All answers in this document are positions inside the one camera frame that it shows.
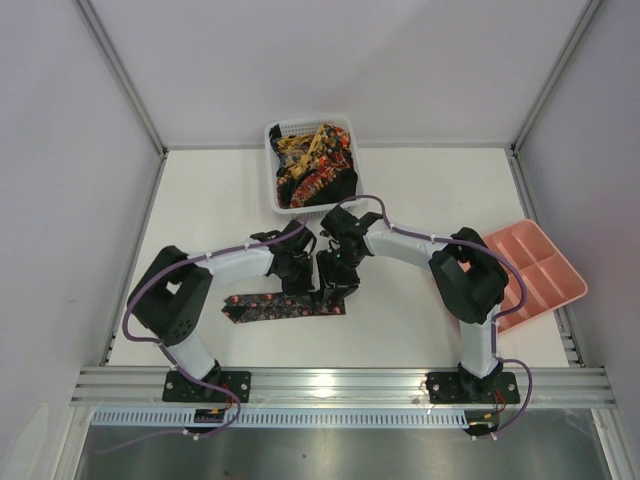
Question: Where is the pink divided organiser tray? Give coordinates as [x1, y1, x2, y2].
[483, 219, 588, 333]

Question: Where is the yellow patterned tie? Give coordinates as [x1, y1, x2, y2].
[270, 128, 322, 179]

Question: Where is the white perforated plastic basket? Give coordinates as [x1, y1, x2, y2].
[264, 114, 365, 219]

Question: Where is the right aluminium frame post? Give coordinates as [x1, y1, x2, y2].
[510, 0, 606, 156]

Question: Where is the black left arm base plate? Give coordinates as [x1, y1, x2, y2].
[162, 369, 253, 404]

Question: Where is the aluminium front rail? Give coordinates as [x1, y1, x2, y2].
[71, 366, 616, 409]

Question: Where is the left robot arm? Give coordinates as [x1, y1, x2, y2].
[121, 220, 317, 388]

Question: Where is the dark floral paisley tie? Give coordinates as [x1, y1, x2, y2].
[221, 292, 346, 324]

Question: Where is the black tie in basket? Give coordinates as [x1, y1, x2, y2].
[317, 169, 358, 204]

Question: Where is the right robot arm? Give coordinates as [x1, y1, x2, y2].
[316, 206, 508, 402]

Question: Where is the aluminium frame post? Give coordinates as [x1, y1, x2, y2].
[73, 0, 167, 160]
[510, 0, 606, 156]

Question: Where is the red multicolour patterned tie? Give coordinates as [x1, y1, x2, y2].
[289, 123, 355, 208]

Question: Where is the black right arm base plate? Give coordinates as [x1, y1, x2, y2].
[425, 371, 521, 405]

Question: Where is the white slotted cable duct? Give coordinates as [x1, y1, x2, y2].
[91, 407, 469, 429]

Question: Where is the left aluminium frame post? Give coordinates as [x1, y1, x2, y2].
[73, 0, 167, 160]

